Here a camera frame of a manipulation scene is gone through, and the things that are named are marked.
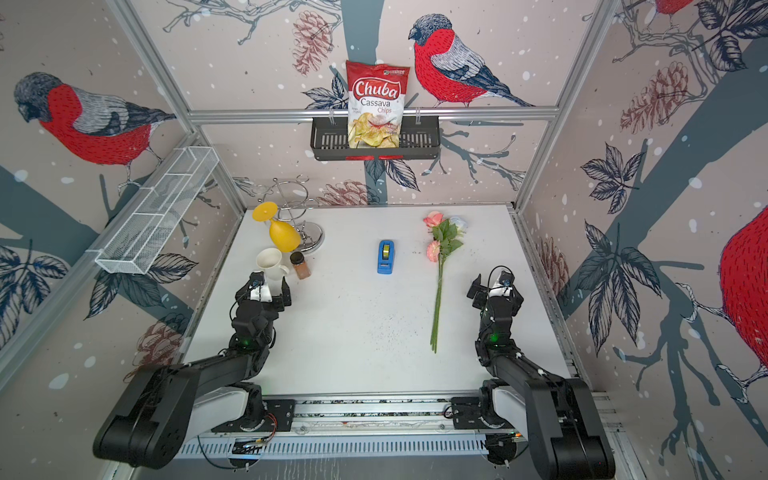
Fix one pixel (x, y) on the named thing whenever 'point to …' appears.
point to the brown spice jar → (302, 269)
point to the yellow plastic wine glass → (286, 239)
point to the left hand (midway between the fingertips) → (270, 273)
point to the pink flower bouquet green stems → (446, 238)
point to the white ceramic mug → (269, 260)
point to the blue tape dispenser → (386, 255)
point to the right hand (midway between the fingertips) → (494, 277)
